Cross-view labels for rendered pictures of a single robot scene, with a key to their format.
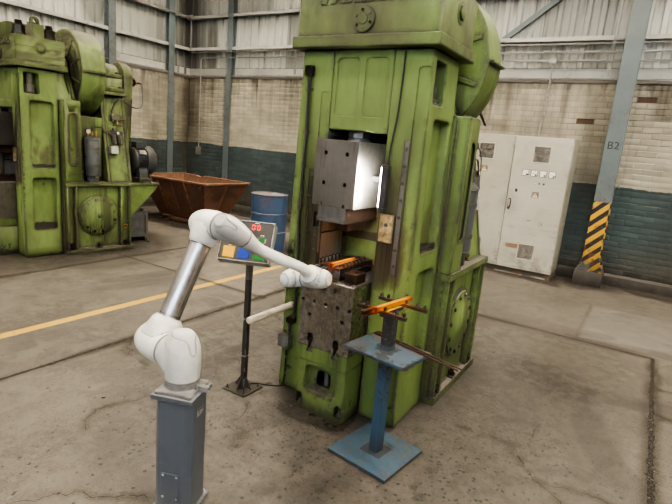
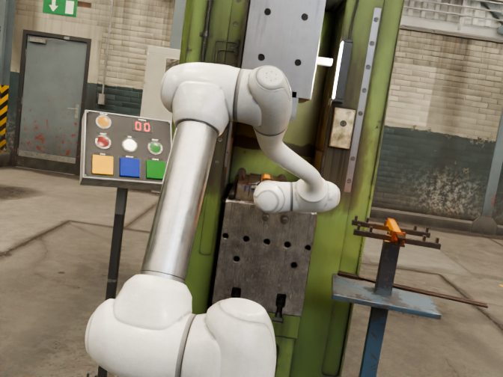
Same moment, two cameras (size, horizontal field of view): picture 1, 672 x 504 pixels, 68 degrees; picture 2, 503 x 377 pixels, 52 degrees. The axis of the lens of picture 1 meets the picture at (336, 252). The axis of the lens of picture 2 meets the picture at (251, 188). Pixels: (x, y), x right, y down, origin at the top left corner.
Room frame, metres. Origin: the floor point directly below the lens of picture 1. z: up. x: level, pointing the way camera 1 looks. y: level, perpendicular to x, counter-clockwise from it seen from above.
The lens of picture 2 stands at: (1.22, 1.18, 1.25)
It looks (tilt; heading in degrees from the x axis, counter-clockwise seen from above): 7 degrees down; 329
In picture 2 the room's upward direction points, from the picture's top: 8 degrees clockwise
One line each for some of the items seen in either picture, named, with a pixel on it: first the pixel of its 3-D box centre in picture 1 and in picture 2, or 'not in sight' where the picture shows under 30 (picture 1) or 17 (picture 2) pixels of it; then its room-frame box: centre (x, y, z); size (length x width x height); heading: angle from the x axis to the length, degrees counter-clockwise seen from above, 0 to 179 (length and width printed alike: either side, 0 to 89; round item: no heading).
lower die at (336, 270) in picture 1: (343, 266); (260, 185); (3.22, -0.06, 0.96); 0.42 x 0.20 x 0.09; 149
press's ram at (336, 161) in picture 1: (357, 174); (289, 53); (3.19, -0.09, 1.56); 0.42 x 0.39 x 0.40; 149
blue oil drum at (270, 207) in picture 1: (268, 221); not in sight; (7.85, 1.11, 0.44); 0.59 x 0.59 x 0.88
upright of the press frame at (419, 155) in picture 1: (408, 245); (343, 154); (3.15, -0.46, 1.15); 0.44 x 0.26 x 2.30; 149
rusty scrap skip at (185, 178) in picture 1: (192, 199); not in sight; (9.75, 2.88, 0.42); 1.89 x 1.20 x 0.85; 59
